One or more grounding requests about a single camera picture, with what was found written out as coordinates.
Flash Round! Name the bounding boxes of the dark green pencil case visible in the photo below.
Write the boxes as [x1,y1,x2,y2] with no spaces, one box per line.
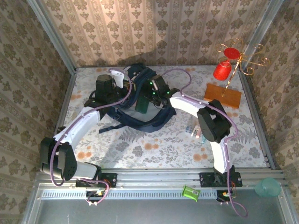
[135,94,150,114]

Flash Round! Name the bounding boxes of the navy blue backpack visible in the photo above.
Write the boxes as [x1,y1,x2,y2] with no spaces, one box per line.
[90,64,178,134]

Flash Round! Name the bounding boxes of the white pink pen set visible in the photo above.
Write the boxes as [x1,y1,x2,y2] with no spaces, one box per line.
[191,125,202,139]

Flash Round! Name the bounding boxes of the red plastic cup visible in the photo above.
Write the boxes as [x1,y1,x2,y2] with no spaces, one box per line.
[213,59,232,81]
[223,47,241,60]

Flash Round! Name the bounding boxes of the floral table cloth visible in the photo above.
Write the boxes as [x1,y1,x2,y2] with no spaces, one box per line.
[52,65,268,169]

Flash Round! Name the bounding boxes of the small green box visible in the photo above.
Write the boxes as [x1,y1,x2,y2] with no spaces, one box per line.
[182,185,201,202]

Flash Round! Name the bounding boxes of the teal plastic cup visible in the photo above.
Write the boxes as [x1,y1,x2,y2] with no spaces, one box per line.
[254,177,282,198]

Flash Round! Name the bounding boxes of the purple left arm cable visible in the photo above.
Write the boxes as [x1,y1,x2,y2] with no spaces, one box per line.
[50,67,133,207]

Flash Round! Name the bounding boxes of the gold wire stand wooden base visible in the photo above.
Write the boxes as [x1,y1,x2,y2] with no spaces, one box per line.
[203,38,271,110]

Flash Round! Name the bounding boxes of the aluminium frame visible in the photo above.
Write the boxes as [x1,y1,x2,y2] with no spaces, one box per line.
[21,0,299,224]

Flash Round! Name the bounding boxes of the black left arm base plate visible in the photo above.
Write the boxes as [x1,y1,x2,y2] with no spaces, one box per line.
[75,172,117,188]

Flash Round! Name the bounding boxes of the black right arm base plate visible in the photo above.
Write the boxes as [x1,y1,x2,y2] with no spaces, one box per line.
[199,172,243,188]

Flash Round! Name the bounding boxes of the grey slotted cable duct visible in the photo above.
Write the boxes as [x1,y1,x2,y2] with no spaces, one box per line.
[38,188,219,201]

